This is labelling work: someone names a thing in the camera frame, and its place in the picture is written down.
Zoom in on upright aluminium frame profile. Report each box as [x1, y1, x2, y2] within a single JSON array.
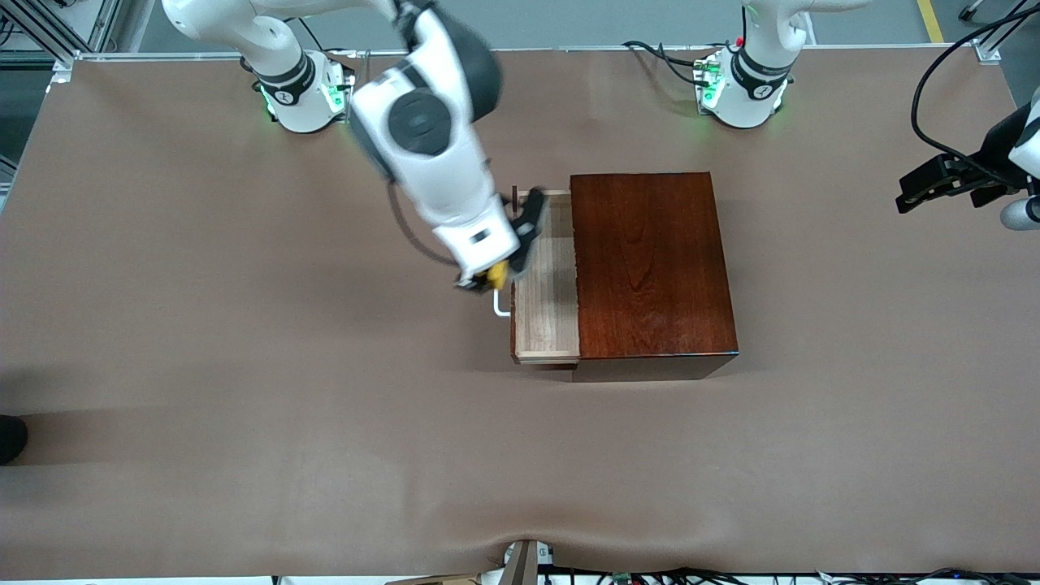
[[85, 0, 124, 51]]

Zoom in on black right arm base cable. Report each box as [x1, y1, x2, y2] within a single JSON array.
[[297, 16, 346, 56]]

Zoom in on grey metal clamp bracket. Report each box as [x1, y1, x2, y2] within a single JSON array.
[[500, 538, 555, 585]]

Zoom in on black arm base cable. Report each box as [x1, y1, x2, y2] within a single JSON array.
[[297, 16, 346, 56], [622, 39, 716, 89]]

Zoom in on wooden drawer with white handle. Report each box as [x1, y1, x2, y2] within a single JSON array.
[[494, 188, 582, 365]]

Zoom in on black left arm base cable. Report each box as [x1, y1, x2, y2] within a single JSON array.
[[622, 39, 716, 89]]

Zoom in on dark wooden drawer cabinet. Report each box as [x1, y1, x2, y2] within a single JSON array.
[[569, 171, 740, 383]]

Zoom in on brown table mat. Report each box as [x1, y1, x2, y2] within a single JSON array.
[[0, 49, 1040, 579]]

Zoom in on aluminium table edge rail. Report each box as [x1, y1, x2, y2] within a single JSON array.
[[73, 45, 988, 63]]

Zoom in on slanted aluminium frame profile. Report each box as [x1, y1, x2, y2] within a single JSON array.
[[959, 0, 1040, 64], [0, 0, 79, 84]]

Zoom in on black rounded object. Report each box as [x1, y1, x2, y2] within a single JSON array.
[[0, 414, 29, 466]]

